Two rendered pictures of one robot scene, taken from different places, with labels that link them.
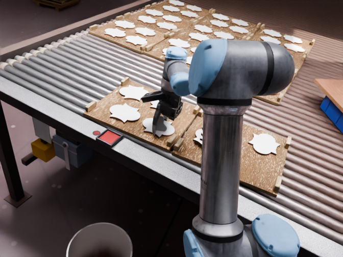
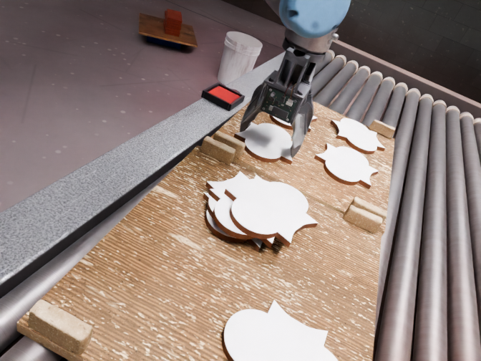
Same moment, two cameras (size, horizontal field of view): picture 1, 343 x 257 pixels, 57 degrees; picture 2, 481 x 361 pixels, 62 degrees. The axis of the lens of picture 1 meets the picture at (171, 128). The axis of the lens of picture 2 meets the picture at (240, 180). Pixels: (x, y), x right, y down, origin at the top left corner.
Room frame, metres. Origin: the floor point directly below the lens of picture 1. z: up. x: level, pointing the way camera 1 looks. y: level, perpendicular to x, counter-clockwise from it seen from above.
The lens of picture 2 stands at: (0.87, -0.62, 1.31)
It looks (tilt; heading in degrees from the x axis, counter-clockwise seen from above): 35 degrees down; 79
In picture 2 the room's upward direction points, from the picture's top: 21 degrees clockwise
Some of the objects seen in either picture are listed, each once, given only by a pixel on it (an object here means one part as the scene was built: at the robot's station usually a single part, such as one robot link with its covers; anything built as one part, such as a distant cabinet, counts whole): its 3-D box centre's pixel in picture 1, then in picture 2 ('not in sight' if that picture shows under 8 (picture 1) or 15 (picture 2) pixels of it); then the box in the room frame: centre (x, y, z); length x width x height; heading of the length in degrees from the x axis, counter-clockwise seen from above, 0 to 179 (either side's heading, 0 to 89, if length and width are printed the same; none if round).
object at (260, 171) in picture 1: (234, 147); (248, 268); (0.99, -0.27, 0.93); 0.41 x 0.35 x 0.02; 71
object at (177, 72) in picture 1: (185, 79); not in sight; (0.92, -0.02, 1.24); 0.11 x 0.11 x 0.08; 17
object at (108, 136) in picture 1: (109, 138); (222, 97); (0.93, 0.24, 0.92); 0.06 x 0.06 x 0.01; 66
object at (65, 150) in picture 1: (72, 147); not in sight; (1.00, 0.42, 0.77); 0.14 x 0.11 x 0.18; 66
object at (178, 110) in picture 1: (169, 101); (290, 79); (1.01, 0.02, 1.08); 0.09 x 0.08 x 0.12; 70
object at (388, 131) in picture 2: (124, 81); (382, 128); (1.33, 0.26, 0.95); 0.06 x 0.02 x 0.03; 160
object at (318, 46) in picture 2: (171, 82); (311, 33); (1.02, 0.03, 1.16); 0.08 x 0.08 x 0.05
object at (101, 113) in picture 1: (145, 111); (313, 142); (1.14, 0.13, 0.93); 0.41 x 0.35 x 0.02; 70
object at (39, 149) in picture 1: (43, 136); not in sight; (1.07, 0.59, 0.74); 0.09 x 0.08 x 0.24; 66
